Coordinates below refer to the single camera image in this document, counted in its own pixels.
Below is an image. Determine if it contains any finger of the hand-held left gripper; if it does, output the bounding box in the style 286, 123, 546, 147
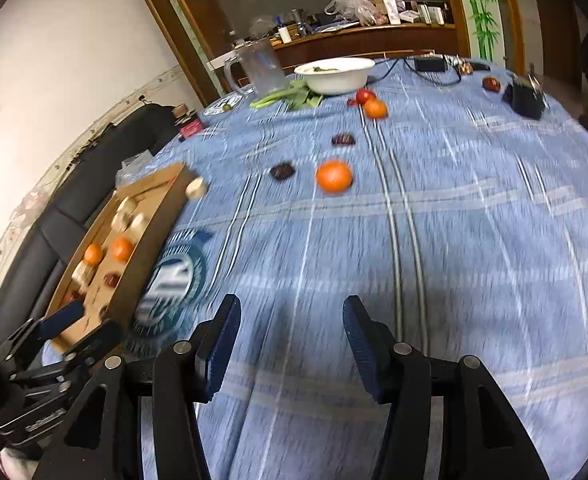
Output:
58, 320, 125, 375
4, 300, 86, 362

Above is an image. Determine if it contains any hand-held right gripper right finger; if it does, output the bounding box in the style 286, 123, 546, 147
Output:
342, 295, 550, 480

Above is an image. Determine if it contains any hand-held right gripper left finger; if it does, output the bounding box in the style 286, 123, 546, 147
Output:
33, 294, 242, 480

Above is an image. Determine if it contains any large corn cob piece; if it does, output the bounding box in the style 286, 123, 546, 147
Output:
71, 261, 96, 286

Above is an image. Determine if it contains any large orange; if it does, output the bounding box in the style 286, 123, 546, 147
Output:
110, 237, 135, 262

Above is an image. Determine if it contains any brown cardboard box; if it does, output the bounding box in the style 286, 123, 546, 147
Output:
44, 161, 195, 356

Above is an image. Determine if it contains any black sofa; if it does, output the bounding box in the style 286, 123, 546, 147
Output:
0, 105, 180, 346

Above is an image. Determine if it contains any clear plastic bag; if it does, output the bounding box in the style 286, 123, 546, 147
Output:
115, 152, 152, 186

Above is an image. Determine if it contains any blue plaid tablecloth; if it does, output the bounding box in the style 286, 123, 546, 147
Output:
39, 55, 588, 480

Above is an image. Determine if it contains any red box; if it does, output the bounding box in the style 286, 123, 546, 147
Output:
174, 105, 206, 142

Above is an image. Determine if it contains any small patterned plate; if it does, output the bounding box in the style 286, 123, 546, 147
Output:
203, 94, 245, 116

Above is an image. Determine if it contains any green leafy vegetable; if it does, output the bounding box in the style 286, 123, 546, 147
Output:
250, 79, 325, 111

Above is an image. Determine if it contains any white bowl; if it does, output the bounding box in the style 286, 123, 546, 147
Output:
294, 57, 376, 96

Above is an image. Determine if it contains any clear glass pitcher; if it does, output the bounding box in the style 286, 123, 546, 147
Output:
223, 37, 287, 96

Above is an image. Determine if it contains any black box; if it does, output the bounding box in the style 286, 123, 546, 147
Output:
503, 72, 546, 121

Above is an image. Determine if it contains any wooden sideboard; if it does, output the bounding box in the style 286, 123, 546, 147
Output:
269, 22, 460, 68

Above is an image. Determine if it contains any white plastic bag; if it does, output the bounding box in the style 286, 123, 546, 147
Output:
324, 0, 380, 26

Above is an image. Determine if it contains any white and blue box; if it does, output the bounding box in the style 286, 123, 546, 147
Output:
378, 0, 402, 26

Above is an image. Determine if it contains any black power adapter with cable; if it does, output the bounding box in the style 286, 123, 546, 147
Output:
366, 56, 475, 86

